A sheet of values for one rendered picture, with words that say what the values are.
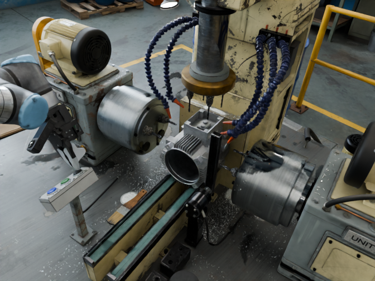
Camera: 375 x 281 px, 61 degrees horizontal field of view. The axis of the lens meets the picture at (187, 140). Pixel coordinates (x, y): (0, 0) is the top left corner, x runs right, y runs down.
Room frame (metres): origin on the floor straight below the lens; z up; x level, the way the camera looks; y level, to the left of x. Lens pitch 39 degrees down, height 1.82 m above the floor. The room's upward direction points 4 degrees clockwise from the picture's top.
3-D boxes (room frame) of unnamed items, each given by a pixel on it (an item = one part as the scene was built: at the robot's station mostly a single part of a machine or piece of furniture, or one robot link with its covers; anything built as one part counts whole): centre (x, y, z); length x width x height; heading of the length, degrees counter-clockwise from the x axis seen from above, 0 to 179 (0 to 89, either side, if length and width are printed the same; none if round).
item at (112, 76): (1.23, 0.47, 0.99); 0.35 x 0.31 x 0.37; 59
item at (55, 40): (1.22, 0.52, 1.16); 0.33 x 0.26 x 0.42; 59
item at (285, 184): (0.74, -0.32, 1.04); 0.41 x 0.25 x 0.25; 59
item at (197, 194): (0.81, -0.17, 0.92); 0.45 x 0.13 x 0.24; 149
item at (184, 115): (1.05, -0.12, 0.97); 0.30 x 0.11 x 0.34; 59
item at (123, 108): (1.10, 0.27, 1.04); 0.37 x 0.25 x 0.25; 59
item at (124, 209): (0.81, 0.22, 0.80); 0.21 x 0.05 x 0.01; 150
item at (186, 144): (0.92, -0.04, 1.02); 0.20 x 0.19 x 0.19; 148
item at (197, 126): (0.95, -0.06, 1.11); 0.12 x 0.11 x 0.07; 148
